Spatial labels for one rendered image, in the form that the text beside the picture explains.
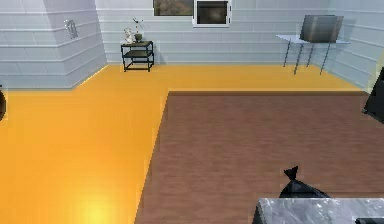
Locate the grey television set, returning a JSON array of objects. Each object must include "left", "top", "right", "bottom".
[{"left": 299, "top": 14, "right": 345, "bottom": 44}]

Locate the grey marble worktop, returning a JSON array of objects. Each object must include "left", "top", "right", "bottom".
[{"left": 251, "top": 197, "right": 384, "bottom": 224}]

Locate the brown wooden table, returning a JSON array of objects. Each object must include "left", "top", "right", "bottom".
[{"left": 133, "top": 89, "right": 384, "bottom": 224}]

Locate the black side table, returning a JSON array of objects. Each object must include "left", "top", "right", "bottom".
[{"left": 120, "top": 40, "right": 155, "bottom": 73}]

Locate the silver wall hook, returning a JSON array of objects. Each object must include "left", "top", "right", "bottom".
[{"left": 63, "top": 19, "right": 79, "bottom": 40}]

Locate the white framed window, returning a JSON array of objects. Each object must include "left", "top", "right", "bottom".
[{"left": 192, "top": 0, "right": 233, "bottom": 28}]

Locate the white figurine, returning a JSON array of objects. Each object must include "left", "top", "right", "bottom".
[{"left": 123, "top": 27, "right": 134, "bottom": 45}]

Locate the framed landscape picture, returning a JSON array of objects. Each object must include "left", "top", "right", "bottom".
[{"left": 152, "top": 0, "right": 195, "bottom": 17}]

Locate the dark round object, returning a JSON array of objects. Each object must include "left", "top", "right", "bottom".
[{"left": 0, "top": 85, "right": 8, "bottom": 122}]

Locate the green vase with twigs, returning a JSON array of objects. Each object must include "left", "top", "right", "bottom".
[{"left": 132, "top": 18, "right": 145, "bottom": 43}]

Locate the white table with thin legs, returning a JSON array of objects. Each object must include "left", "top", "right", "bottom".
[{"left": 275, "top": 34, "right": 352, "bottom": 76}]

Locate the black tied garbage bag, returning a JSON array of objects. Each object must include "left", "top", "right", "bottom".
[{"left": 278, "top": 165, "right": 331, "bottom": 199}]

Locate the black angular object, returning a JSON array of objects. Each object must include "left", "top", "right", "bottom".
[{"left": 362, "top": 66, "right": 384, "bottom": 125}]

